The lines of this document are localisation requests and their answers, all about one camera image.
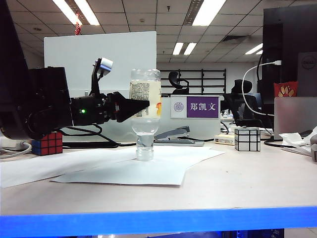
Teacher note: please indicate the grey rounded device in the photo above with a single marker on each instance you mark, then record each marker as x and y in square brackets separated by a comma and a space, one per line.
[314, 148]

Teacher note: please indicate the small beige box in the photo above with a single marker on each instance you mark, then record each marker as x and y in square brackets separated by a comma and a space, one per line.
[225, 140]

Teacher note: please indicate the grey stapler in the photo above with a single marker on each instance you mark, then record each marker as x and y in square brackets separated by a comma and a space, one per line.
[174, 134]

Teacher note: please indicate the white paper sheet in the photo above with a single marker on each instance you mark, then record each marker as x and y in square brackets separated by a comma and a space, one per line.
[198, 155]
[24, 168]
[123, 176]

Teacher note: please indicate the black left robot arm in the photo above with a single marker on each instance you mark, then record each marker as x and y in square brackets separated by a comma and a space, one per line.
[37, 99]

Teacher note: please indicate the silver Dell monitor stand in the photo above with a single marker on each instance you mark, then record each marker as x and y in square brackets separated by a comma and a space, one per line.
[308, 74]

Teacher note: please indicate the silver mirror cube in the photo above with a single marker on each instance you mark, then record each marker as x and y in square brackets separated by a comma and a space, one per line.
[248, 140]

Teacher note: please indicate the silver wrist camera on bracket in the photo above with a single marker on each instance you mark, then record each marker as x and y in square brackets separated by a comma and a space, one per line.
[105, 65]

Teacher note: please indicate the black wall shelf rack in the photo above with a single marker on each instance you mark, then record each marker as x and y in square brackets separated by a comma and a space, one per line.
[203, 81]

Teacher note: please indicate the ceiling air vent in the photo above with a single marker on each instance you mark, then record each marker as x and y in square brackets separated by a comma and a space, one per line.
[235, 39]

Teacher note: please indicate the blue table edge strip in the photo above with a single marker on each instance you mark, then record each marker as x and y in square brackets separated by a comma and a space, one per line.
[158, 220]

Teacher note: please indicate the rectangular ceiling light panel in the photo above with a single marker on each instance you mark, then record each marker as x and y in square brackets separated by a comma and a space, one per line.
[178, 48]
[190, 49]
[87, 12]
[254, 49]
[259, 52]
[66, 11]
[209, 12]

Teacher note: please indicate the clear plastic bottle yellow label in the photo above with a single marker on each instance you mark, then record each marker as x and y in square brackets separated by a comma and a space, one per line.
[153, 84]

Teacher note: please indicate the frosted glass desk partition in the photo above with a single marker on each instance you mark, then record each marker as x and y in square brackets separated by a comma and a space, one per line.
[203, 129]

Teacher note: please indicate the grey flat plate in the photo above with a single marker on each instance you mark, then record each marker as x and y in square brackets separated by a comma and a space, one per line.
[200, 143]

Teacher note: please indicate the grey frosted side panel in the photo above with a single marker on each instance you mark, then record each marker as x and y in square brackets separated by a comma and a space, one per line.
[296, 116]

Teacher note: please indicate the purple and white nameplate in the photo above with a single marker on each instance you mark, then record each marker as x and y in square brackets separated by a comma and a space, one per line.
[202, 107]

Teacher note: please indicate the black computer monitor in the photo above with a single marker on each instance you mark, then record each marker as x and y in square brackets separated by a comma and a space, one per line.
[292, 37]

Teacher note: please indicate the white power strip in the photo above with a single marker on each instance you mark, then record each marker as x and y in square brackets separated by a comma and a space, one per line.
[23, 145]

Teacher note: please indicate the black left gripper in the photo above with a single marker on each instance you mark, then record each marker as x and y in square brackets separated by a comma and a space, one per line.
[91, 111]

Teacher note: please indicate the crumpled white tissue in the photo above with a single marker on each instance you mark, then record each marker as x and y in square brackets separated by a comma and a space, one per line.
[293, 140]

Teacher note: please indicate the red hanging ornament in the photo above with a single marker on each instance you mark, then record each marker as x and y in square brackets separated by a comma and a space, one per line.
[78, 27]

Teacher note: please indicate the black office chair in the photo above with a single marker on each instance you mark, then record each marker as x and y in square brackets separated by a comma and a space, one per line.
[174, 78]
[239, 104]

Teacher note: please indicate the ceiling sprinkler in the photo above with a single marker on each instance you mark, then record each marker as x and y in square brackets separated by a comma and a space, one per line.
[169, 9]

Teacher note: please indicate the coloured Rubik's cube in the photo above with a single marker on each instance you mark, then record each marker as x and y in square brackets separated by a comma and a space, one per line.
[49, 146]

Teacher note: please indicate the red snack bag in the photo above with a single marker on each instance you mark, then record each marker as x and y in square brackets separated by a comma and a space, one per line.
[286, 90]

